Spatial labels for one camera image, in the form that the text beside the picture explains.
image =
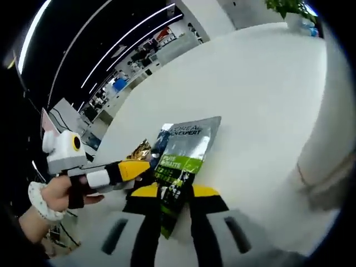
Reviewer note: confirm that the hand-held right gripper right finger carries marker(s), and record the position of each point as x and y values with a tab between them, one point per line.
208	222

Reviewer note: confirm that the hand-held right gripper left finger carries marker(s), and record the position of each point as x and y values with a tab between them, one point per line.
144	222

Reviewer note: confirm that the blue packets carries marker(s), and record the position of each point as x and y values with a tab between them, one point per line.
310	27

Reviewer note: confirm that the blue crate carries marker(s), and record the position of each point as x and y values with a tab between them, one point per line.
120	84

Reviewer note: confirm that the potted green plant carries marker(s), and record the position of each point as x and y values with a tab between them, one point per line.
289	7

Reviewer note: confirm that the person's left hand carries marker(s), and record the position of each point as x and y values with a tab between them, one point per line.
58	194

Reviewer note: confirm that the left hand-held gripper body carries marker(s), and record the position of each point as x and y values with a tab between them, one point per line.
64	158

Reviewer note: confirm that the white skincare tube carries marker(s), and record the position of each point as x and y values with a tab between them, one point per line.
325	172

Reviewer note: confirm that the pink monitor screen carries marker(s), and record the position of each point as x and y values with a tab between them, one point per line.
48	121

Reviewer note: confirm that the green silver skincare sachet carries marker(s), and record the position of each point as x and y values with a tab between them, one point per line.
189	144

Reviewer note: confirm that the gold foil skincare sachet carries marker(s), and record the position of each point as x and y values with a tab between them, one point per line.
140	150

